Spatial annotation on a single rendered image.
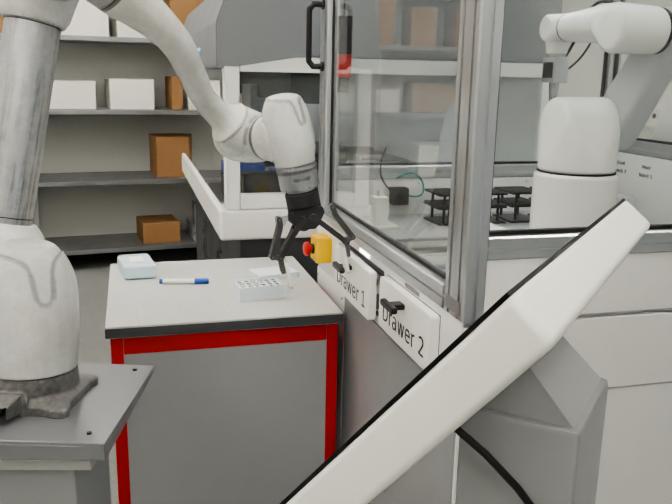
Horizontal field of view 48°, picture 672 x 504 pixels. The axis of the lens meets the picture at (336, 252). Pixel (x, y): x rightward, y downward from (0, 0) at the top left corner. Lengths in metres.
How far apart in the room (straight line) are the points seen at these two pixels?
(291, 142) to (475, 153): 0.51
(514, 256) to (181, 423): 1.01
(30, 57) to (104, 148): 4.33
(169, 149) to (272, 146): 3.84
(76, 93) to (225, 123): 3.76
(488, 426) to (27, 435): 0.76
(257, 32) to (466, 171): 1.36
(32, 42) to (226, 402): 0.97
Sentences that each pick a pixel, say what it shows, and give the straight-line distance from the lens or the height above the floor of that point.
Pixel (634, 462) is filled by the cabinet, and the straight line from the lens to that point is 1.59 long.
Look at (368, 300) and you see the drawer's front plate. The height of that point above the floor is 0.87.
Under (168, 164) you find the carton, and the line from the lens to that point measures 5.46.
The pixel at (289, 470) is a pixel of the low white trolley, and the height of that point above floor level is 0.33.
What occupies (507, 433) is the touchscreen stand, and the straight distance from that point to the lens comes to 0.79.
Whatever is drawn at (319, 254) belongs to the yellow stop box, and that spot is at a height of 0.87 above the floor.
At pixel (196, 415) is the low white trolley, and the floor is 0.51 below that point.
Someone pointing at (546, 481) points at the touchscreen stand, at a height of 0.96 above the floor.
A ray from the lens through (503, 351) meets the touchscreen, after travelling 0.56.
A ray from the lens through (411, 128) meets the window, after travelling 1.53.
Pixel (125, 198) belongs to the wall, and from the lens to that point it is 5.89.
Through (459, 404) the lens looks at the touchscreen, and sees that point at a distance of 0.58.
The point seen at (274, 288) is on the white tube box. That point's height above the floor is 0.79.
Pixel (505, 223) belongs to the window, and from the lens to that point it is 1.29.
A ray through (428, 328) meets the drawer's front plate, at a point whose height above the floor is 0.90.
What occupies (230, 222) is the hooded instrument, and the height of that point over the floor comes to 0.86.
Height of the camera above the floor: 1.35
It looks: 13 degrees down
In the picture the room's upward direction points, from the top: 1 degrees clockwise
